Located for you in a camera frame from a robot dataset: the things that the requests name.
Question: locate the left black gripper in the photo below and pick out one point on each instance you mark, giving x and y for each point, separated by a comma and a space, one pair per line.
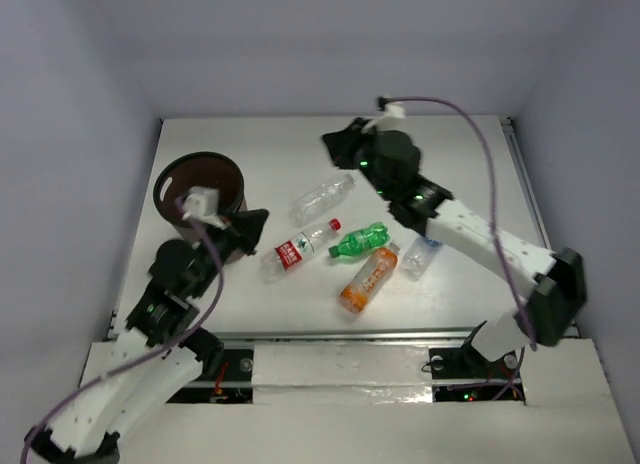
235, 230

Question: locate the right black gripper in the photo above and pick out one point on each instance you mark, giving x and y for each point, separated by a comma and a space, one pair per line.
341, 144

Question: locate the clear bottle red label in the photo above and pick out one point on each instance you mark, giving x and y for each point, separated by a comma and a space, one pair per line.
298, 250

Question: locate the clear plastic bottle white cap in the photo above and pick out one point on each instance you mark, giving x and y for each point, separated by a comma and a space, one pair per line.
321, 199

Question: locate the green crushed plastic bottle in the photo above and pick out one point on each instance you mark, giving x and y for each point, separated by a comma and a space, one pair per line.
361, 241

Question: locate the clear bottle blue label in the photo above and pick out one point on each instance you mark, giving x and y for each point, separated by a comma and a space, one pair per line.
419, 256

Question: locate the orange label plastic bottle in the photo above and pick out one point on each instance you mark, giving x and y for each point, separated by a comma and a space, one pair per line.
369, 279

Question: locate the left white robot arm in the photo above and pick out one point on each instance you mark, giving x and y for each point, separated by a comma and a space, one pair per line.
162, 347

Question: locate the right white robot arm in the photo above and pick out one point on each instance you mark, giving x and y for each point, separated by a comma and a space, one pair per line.
549, 288

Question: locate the dark brown round bin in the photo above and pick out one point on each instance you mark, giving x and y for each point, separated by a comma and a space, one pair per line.
200, 169

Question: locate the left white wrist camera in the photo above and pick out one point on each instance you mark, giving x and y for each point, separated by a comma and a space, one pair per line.
201, 204

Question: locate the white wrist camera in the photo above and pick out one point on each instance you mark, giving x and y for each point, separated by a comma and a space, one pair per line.
390, 118
201, 204

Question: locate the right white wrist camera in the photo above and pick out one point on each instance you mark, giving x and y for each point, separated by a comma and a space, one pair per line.
390, 118

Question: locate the aluminium rail right side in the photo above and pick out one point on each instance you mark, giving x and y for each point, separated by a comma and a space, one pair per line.
508, 128

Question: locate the aluminium rail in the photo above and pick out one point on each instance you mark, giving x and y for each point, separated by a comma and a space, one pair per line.
508, 128
356, 358

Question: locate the aluminium rail front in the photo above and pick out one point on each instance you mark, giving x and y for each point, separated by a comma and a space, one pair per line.
356, 358

